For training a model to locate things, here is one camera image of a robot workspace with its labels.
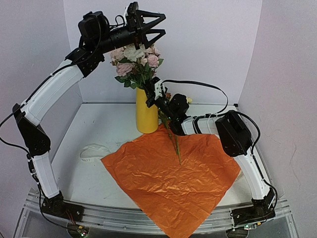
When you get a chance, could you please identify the orange yellow wrapping paper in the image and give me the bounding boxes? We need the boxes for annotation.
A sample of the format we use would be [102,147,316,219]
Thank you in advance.
[100,123,242,238]

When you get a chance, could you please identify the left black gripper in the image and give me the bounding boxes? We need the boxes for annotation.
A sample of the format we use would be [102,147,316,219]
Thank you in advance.
[96,8,168,53]

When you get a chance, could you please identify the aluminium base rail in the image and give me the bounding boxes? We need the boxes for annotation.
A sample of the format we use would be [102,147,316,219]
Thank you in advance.
[13,190,299,238]

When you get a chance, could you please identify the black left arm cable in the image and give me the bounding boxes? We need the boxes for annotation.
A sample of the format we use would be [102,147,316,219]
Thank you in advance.
[0,111,29,154]

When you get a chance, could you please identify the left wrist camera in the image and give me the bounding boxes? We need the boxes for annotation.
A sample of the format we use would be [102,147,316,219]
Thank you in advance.
[123,1,139,24]

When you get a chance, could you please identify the loose bouquet flower stems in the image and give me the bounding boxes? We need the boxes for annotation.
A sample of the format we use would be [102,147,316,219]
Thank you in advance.
[157,93,193,166]

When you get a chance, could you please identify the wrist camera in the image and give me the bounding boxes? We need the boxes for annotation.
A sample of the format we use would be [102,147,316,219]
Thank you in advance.
[123,1,139,24]
[152,77,166,100]

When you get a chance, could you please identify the yellow ceramic vase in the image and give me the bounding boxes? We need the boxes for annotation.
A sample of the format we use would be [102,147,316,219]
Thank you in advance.
[136,88,159,134]

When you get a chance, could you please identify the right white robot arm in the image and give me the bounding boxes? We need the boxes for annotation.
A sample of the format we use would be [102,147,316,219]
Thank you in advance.
[143,77,278,227]

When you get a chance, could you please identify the cream printed ribbon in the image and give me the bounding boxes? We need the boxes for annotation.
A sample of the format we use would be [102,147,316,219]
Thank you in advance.
[79,144,111,162]

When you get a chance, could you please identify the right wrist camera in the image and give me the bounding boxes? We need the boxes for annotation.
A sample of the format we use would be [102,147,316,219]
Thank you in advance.
[152,77,166,100]

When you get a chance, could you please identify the white and pink flowers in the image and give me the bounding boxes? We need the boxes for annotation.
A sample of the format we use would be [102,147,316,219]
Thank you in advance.
[110,44,163,89]

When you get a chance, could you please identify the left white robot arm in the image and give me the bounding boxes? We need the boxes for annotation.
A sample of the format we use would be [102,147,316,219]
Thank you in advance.
[12,2,166,222]

